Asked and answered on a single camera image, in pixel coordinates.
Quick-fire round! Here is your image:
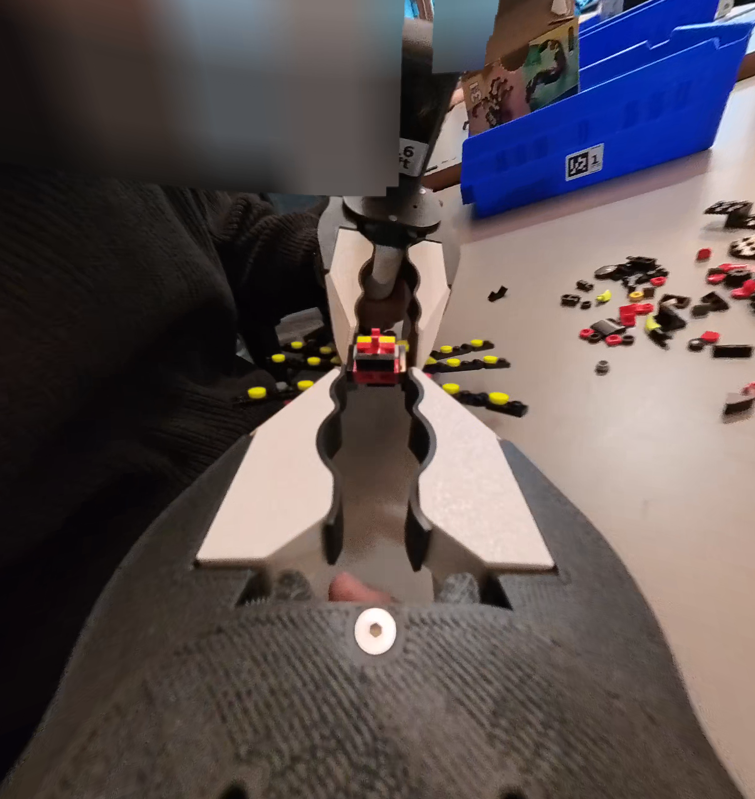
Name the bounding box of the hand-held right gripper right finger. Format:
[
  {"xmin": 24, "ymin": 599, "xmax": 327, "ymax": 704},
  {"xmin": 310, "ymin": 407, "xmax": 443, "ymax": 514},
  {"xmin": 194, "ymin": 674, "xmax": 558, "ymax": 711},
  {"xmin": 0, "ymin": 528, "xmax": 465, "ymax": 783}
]
[{"xmin": 404, "ymin": 367, "xmax": 557, "ymax": 573}]

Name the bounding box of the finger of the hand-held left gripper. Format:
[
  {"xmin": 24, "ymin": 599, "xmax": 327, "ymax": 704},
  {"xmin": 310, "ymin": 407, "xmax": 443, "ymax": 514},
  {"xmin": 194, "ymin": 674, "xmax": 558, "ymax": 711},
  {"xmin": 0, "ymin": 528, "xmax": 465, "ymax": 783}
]
[
  {"xmin": 323, "ymin": 225, "xmax": 379, "ymax": 377},
  {"xmin": 404, "ymin": 239, "xmax": 461, "ymax": 370}
]

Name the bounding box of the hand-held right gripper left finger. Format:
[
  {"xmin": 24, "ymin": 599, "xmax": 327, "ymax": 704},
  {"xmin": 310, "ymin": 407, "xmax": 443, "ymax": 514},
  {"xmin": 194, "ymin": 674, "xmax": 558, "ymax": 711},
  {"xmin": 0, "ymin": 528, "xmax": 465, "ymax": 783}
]
[{"xmin": 195, "ymin": 367, "xmax": 347, "ymax": 568}]

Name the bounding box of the lego model with black legs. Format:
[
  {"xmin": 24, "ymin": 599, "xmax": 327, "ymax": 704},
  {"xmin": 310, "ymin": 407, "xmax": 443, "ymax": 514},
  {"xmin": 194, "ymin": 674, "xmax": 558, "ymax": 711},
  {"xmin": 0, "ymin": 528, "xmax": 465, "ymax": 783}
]
[{"xmin": 233, "ymin": 326, "xmax": 530, "ymax": 419}]

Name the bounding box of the person's left forearm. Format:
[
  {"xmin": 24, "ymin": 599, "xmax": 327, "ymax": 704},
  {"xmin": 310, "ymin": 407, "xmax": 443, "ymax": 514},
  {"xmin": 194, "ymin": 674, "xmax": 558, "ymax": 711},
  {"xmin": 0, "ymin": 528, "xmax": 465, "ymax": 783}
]
[{"xmin": 212, "ymin": 190, "xmax": 331, "ymax": 375}]

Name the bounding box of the printed cardboard lego box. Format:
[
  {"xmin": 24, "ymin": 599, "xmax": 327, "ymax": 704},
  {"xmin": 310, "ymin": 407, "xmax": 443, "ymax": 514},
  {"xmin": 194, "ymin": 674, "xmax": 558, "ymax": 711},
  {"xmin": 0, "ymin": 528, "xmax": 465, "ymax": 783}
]
[{"xmin": 461, "ymin": 0, "xmax": 582, "ymax": 138}]

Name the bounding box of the pile of loose lego pieces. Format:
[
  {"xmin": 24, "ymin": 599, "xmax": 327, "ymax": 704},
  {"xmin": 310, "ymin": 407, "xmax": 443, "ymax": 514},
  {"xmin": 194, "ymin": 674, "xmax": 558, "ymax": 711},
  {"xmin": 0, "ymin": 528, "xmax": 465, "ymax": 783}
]
[{"xmin": 486, "ymin": 250, "xmax": 755, "ymax": 427}]

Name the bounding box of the rectangular black lego plate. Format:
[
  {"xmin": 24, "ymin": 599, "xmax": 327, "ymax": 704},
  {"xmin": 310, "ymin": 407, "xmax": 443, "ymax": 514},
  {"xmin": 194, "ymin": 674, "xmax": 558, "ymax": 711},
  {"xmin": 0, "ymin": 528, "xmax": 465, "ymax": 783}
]
[{"xmin": 703, "ymin": 200, "xmax": 755, "ymax": 231}]

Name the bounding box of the person's right hand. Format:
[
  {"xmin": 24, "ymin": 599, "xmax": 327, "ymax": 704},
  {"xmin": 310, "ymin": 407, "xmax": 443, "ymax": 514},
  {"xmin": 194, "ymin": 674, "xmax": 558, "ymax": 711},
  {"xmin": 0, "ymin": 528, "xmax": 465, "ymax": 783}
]
[{"xmin": 329, "ymin": 572, "xmax": 395, "ymax": 604}]

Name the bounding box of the blue plastic bin with tag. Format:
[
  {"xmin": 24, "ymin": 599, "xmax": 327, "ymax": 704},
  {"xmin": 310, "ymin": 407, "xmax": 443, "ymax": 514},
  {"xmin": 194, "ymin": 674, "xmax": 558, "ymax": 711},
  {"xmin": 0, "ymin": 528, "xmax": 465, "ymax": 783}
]
[{"xmin": 460, "ymin": 17, "xmax": 755, "ymax": 221}]

